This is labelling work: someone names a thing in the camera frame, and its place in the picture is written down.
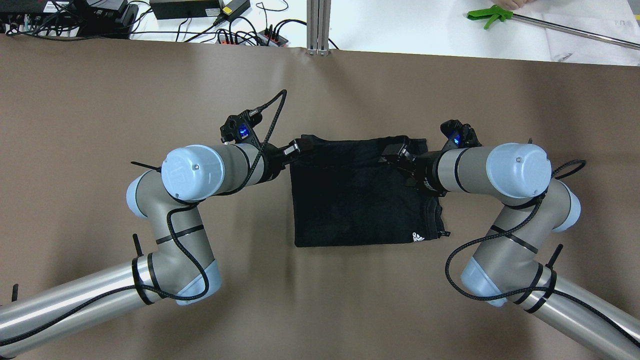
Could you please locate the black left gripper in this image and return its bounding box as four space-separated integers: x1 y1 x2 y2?
258 140 302 183

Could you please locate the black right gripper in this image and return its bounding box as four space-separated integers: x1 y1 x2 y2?
379 144 446 197

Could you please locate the black t-shirt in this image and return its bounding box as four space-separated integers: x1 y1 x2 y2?
289 134 450 248

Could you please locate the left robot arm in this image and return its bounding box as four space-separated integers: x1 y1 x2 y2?
1 139 311 360

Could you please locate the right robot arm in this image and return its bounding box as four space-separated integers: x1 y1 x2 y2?
381 143 639 360

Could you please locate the green plastic clamp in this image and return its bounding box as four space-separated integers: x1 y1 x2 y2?
466 4 514 30

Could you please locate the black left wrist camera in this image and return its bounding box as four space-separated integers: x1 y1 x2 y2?
220 109 263 148

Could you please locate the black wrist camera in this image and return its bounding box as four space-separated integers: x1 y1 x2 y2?
439 119 483 152
220 109 263 148

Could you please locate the aluminium frame post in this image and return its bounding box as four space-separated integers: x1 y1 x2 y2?
306 0 332 57

